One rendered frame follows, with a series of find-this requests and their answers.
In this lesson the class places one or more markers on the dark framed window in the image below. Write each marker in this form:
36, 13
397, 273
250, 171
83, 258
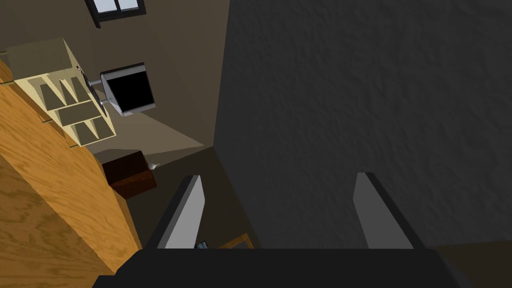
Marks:
115, 8

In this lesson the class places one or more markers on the dark brown box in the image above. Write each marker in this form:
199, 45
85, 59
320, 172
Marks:
128, 174

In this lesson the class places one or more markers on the grey monitor with black screen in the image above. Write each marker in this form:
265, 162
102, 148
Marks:
128, 90

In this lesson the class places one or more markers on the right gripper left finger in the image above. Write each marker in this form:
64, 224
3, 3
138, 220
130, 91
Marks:
184, 218

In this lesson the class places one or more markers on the orange wooden cupboard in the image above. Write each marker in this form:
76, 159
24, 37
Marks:
44, 188

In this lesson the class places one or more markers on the pale yellow shelf unit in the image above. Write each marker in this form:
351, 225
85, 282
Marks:
64, 90

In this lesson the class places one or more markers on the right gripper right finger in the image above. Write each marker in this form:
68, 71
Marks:
380, 216

